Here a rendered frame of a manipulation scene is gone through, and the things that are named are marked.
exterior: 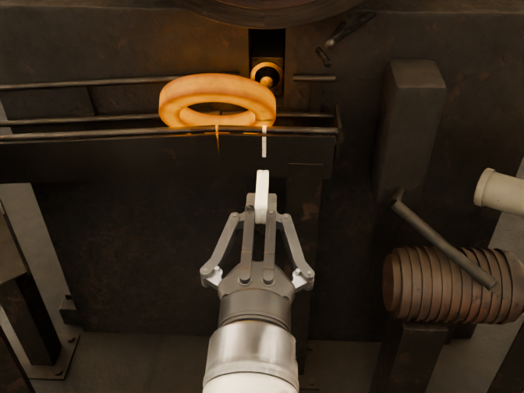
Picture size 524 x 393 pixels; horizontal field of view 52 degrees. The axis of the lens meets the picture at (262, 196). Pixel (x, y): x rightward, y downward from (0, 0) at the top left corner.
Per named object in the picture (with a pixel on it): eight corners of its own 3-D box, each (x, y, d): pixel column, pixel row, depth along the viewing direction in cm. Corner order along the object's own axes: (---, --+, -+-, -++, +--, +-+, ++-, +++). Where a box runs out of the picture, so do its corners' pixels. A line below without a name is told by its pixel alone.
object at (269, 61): (258, 28, 119) (258, -6, 115) (285, 28, 119) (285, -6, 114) (250, 96, 96) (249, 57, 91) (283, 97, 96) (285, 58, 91)
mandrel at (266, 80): (258, 51, 107) (258, 30, 104) (280, 51, 107) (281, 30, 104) (254, 93, 94) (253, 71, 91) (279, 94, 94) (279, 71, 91)
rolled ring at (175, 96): (221, 80, 71) (222, 58, 72) (132, 113, 82) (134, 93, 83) (299, 123, 85) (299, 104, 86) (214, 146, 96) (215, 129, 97)
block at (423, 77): (367, 170, 102) (386, 54, 87) (408, 171, 102) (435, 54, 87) (373, 207, 94) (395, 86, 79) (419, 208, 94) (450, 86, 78)
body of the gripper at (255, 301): (214, 355, 57) (222, 284, 63) (294, 358, 56) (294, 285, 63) (209, 317, 51) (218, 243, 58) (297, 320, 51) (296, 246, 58)
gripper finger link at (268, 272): (260, 280, 57) (274, 281, 57) (267, 204, 64) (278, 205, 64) (260, 301, 59) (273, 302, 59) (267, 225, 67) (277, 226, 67)
